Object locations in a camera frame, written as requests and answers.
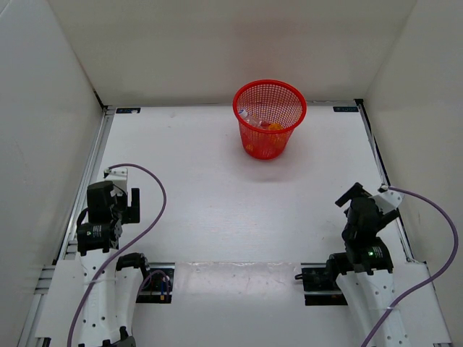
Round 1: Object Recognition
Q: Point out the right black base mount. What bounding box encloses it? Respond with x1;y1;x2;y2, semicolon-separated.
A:
294;263;347;307

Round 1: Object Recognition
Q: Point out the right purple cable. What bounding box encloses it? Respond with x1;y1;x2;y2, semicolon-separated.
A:
361;186;459;347

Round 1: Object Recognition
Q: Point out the orange plastic bottle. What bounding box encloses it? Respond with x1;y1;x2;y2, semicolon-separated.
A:
267;123;284;131

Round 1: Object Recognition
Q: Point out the left aluminium frame rail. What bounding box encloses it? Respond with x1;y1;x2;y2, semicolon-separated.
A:
17;106;115;346

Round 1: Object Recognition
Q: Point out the red mesh plastic bin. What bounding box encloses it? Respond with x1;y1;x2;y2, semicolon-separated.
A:
232;80;307;160

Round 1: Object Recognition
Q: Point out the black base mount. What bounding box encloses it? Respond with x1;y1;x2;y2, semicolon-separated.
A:
294;263;347;307
136;263;175;304

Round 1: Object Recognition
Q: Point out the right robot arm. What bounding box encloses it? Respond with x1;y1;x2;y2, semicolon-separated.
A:
325;183;459;346

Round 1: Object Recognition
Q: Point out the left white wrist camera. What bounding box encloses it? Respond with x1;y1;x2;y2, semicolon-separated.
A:
103;167;128;196

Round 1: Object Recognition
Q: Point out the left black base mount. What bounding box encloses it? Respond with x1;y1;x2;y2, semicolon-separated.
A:
136;263;175;304

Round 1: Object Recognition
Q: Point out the purple cable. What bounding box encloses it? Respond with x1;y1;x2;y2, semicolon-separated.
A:
67;163;167;347
361;186;459;347

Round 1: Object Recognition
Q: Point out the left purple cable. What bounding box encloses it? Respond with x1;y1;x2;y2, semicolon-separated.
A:
67;163;167;347

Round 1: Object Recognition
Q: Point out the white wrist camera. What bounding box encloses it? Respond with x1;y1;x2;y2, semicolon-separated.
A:
103;167;128;196
371;184;404;215

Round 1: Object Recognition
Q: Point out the clear bottle blue cap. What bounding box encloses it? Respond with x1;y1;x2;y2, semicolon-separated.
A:
238;108;271;129

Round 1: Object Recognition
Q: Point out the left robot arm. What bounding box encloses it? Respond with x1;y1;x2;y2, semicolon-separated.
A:
67;181;152;346

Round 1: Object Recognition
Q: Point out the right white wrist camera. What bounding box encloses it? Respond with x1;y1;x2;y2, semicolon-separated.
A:
371;184;404;215

